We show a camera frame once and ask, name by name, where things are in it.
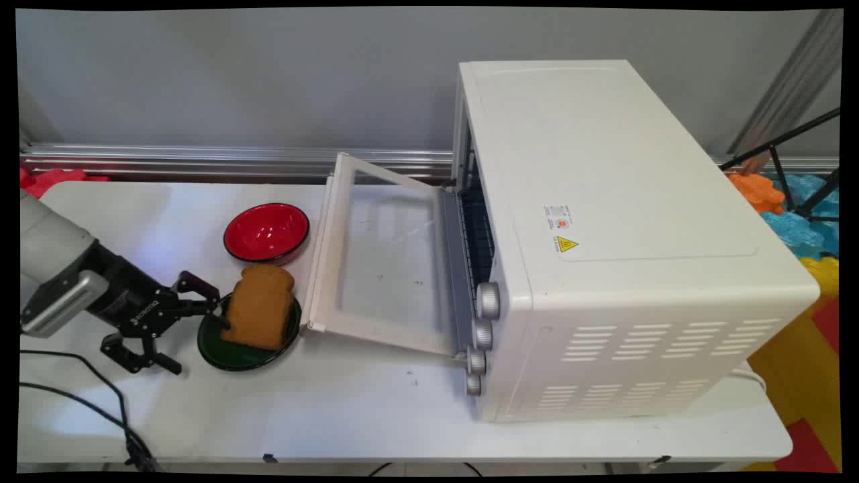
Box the metal wire oven rack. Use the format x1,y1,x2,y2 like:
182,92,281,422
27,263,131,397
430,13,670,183
459,182,496,286

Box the orange foam piece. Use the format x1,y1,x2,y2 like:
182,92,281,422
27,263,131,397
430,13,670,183
727,172,787,216

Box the blue foam piece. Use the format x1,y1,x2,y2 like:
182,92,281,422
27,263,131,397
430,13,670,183
761,173,840,260

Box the white glass oven door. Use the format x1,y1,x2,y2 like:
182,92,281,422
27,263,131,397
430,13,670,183
300,152,472,358

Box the red bowl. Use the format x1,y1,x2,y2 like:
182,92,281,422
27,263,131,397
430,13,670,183
223,203,311,265

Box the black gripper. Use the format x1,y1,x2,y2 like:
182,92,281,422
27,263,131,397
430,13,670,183
83,241,232,376

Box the brown toast slice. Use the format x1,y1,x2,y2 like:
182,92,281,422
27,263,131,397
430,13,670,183
220,264,296,352

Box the aluminium frame post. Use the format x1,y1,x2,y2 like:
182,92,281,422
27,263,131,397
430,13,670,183
727,9,844,159

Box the aluminium frame rail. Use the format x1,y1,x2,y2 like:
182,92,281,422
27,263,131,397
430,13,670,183
20,142,840,182

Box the red foam piece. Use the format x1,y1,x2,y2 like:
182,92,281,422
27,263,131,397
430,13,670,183
20,167,109,200

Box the white toaster oven body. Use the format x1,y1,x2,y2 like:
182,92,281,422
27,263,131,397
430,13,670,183
451,59,821,424

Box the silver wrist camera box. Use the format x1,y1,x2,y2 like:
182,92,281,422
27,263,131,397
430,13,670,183
21,269,110,338

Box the black tripod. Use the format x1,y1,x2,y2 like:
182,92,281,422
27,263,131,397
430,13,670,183
721,107,842,223

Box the black cable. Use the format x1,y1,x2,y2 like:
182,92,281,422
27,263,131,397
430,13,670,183
19,382,162,472
19,349,130,433

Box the dark green plate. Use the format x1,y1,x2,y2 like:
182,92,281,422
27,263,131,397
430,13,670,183
197,291,303,372

